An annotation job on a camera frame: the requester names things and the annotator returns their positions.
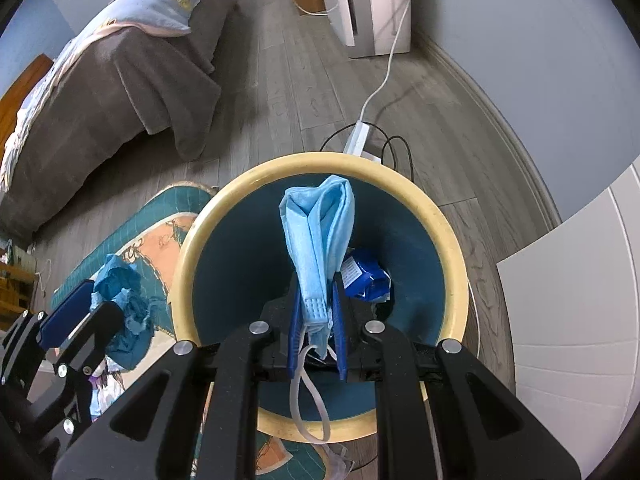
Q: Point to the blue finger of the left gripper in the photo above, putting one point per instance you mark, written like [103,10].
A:
[86,349]
[64,318]

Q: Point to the yellow teal trash bin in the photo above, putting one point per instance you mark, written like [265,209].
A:
[230,298]

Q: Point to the wooden nightstand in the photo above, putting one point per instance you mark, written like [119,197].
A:
[18,280]

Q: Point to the white air purifier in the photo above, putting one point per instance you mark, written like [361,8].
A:
[371,27]

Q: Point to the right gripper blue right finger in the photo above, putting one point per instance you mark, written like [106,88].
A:
[339,335]

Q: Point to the white cabinet panel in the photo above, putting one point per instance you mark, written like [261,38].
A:
[573,303]

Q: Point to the teal orange patterned rug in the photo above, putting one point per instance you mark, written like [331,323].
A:
[151,241]

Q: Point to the white power strip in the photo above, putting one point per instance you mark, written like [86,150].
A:
[357,140]

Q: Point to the wooden headboard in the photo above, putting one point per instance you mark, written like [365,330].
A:
[14,97]

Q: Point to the bed with brown cover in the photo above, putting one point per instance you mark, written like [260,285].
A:
[122,85]

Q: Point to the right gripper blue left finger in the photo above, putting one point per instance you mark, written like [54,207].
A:
[295,329]

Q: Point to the light blue face mask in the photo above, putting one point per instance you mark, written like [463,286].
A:
[317,225]

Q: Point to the blue white snack bag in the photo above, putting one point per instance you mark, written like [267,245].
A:
[363,278]

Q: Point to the teal blue cloth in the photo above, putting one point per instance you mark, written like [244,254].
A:
[119,282]

